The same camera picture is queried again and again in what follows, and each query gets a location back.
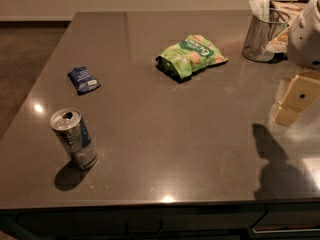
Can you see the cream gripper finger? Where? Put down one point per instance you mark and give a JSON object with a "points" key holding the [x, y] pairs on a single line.
{"points": [[293, 97]]}

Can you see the silver blue redbull can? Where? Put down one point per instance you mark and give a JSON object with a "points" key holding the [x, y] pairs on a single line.
{"points": [[69, 126]]}

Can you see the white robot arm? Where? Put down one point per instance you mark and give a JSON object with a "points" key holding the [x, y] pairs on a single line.
{"points": [[303, 47]]}

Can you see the green rice chip bag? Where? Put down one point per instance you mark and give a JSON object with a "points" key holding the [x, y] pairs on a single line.
{"points": [[188, 56]]}

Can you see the metal mesh cup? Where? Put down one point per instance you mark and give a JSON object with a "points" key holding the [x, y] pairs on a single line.
{"points": [[264, 27]]}

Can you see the white napkin in cup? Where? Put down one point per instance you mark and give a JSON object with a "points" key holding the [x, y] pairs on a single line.
{"points": [[260, 9]]}

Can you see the small blue snack packet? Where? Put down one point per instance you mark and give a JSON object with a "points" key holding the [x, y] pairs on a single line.
{"points": [[83, 81]]}

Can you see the wooden tray with black frame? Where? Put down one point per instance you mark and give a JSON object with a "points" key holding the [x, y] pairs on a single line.
{"points": [[293, 8]]}

